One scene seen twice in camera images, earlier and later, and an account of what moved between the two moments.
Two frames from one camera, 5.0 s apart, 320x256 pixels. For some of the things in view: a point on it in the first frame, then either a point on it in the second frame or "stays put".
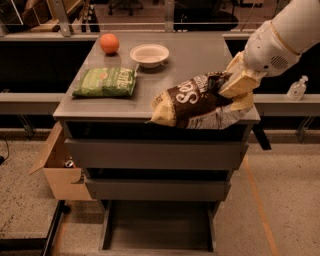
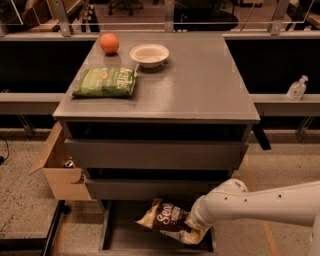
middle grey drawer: x=157 y=189 stays put
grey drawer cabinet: x=127 y=163 stays put
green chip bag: x=105 y=82 stays put
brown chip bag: x=197 y=103 → x=165 y=217
